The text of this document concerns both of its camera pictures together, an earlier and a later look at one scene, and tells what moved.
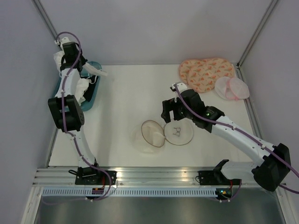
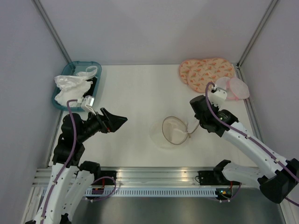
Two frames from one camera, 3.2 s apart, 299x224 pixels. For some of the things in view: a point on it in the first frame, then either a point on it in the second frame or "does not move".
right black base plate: [216, 177] does not move
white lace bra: [58, 56] -> [64, 81]
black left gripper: [82, 59] -> [113, 123]
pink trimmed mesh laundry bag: [231, 88] does not move
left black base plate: [101, 178] does not move
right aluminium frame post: [256, 32] does not move
